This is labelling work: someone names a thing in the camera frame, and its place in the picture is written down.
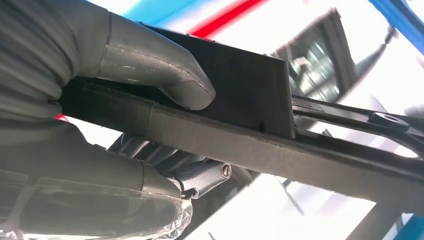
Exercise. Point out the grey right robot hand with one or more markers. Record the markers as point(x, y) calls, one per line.
point(82, 198)

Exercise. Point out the blue metal shelf rack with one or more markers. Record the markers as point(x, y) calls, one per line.
point(400, 20)

